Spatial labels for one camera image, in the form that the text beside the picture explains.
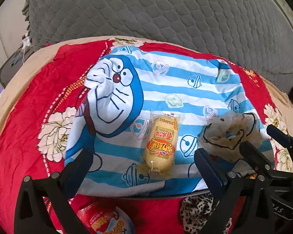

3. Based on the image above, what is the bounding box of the leopard print scrunchie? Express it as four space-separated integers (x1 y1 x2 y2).
179 193 219 233

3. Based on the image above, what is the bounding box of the beige sheer scrunchie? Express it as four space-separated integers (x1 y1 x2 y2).
198 111 265 163

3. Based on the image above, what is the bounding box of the dark bedside table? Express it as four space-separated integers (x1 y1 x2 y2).
0 46 34 88

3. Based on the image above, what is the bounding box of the yellow packaged cake snack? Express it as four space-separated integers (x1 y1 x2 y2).
139 112 185 179

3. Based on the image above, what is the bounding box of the grey quilted headboard cover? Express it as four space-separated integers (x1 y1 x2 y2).
22 0 293 92

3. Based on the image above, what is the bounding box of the red blue surprise egg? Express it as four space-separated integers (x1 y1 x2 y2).
77 202 135 234

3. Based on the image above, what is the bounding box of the grey flat box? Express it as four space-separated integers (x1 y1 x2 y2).
90 189 210 200

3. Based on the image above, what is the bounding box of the blue striped cartoon cloth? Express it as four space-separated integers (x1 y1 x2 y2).
64 46 275 198

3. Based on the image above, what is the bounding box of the red floral blanket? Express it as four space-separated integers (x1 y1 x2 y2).
0 39 293 234

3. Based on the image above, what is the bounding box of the white charger with cable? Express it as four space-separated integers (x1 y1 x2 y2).
21 32 32 63

